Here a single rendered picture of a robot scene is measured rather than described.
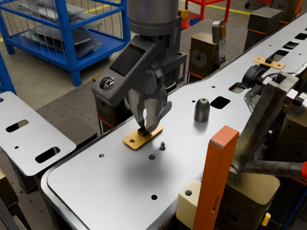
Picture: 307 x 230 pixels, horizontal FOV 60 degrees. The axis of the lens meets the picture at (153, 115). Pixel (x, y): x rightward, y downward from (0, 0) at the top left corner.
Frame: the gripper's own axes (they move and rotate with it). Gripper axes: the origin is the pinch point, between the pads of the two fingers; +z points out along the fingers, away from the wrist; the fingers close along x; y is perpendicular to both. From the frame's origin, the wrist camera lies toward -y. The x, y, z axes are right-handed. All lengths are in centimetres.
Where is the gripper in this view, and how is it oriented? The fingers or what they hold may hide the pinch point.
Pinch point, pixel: (143, 126)
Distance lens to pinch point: 51.4
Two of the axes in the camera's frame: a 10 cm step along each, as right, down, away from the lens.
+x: -7.4, -4.2, 5.3
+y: 6.8, -4.4, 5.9
